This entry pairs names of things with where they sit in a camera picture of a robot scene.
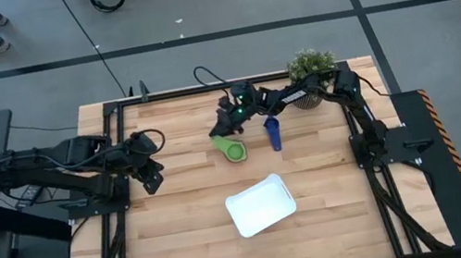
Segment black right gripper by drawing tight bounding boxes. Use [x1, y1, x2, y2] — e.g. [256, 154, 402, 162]
[200, 78, 270, 141]

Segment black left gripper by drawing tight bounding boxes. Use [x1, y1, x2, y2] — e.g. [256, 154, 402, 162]
[117, 129, 170, 200]

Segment green measuring cup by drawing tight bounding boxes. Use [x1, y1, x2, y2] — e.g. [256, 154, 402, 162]
[209, 129, 250, 168]

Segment small indigo measuring cup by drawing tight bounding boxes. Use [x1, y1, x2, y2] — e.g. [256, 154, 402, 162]
[261, 114, 286, 154]

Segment white plastic basket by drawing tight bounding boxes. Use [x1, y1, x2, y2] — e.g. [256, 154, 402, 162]
[219, 169, 303, 242]

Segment potted plant in ribbed pot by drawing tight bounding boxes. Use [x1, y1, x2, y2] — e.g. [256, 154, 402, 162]
[282, 43, 346, 114]

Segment black power adapter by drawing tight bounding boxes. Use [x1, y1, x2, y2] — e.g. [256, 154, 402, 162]
[19, 182, 45, 205]

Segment black platform with hazard stripe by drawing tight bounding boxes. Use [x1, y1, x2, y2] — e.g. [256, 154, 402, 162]
[388, 82, 461, 258]

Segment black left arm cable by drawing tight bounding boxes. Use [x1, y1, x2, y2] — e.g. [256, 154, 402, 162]
[130, 125, 168, 159]

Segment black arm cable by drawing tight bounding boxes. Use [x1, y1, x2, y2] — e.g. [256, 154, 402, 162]
[130, 125, 168, 159]
[192, 60, 235, 104]

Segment black metal table frame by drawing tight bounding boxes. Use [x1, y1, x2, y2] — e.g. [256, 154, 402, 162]
[37, 33, 457, 258]

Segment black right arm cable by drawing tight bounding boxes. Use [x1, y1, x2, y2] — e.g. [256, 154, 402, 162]
[192, 60, 235, 104]

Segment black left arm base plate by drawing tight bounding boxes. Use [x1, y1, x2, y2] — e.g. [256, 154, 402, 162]
[55, 173, 135, 223]

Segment thin black floor cable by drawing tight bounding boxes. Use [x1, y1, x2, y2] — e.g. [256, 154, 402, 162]
[7, 115, 80, 141]

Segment long black floor cable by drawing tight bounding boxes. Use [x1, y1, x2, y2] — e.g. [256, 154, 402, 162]
[57, 0, 129, 107]

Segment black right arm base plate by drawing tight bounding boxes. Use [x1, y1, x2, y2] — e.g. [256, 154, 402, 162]
[349, 121, 438, 173]

